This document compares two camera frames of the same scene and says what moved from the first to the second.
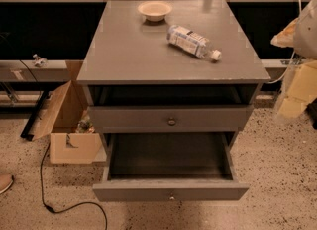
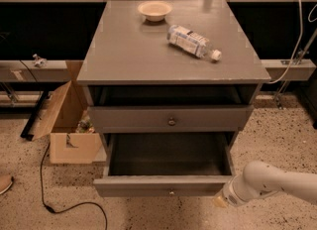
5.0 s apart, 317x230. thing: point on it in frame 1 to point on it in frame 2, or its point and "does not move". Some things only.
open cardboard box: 71,138 does not move
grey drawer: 169,167 does not move
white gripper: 306,36 to 232,194
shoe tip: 6,182 does not move
